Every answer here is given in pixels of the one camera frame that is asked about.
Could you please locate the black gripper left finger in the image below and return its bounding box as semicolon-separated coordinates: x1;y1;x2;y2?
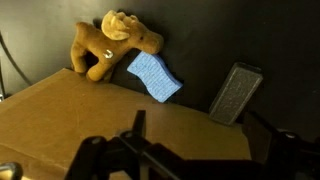
64;109;214;180

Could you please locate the brown moose plush toy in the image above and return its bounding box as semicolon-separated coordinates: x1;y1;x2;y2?
69;9;165;83

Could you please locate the brown cardboard box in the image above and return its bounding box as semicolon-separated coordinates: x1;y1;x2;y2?
0;68;253;180

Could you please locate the black rectangular foam block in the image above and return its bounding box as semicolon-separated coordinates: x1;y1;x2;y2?
208;61;264;126

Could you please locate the blue sponge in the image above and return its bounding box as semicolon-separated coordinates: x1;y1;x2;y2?
126;50;184;104

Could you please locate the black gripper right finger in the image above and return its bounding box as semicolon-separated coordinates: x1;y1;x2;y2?
243;111;320;180

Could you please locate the thin black table cable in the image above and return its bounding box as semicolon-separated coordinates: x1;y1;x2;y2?
0;31;33;88

